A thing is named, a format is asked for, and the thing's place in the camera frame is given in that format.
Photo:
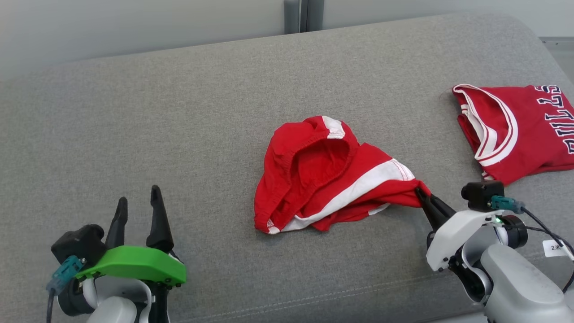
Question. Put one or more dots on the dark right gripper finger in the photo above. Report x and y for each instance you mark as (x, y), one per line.
(437, 211)

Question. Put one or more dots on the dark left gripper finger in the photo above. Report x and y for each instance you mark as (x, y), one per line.
(159, 229)
(118, 229)

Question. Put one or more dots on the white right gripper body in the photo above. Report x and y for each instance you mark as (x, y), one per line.
(448, 237)

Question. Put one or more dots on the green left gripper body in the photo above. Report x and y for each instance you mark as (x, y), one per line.
(134, 264)

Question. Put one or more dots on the red basketball jersey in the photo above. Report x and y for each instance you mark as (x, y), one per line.
(529, 134)

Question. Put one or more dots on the red shorts with white stripe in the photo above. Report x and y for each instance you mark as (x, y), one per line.
(314, 170)

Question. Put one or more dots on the grey fabric sofa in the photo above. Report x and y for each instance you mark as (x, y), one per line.
(179, 148)

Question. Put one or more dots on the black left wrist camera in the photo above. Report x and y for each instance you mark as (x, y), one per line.
(78, 244)

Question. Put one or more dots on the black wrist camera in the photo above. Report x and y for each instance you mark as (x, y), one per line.
(480, 195)
(78, 244)

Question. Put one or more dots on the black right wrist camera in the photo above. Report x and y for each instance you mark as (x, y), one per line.
(480, 195)

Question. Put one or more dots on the grey partition post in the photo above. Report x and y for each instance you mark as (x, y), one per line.
(315, 13)
(292, 15)

